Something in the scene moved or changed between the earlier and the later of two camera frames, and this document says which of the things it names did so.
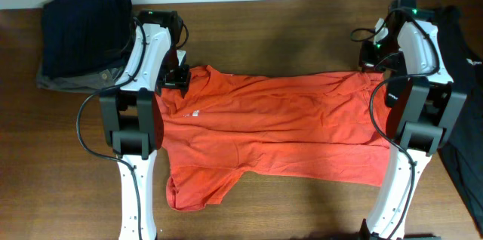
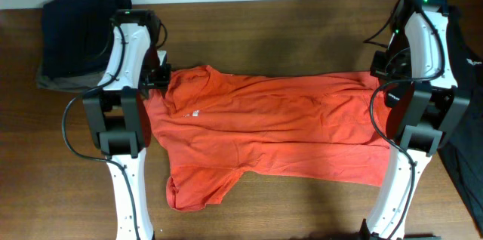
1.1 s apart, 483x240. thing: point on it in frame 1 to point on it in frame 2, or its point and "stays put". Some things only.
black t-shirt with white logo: (463, 158) stays put
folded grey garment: (93, 82) stays put
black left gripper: (181, 81) to (162, 81)
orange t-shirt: (226, 129) stays put
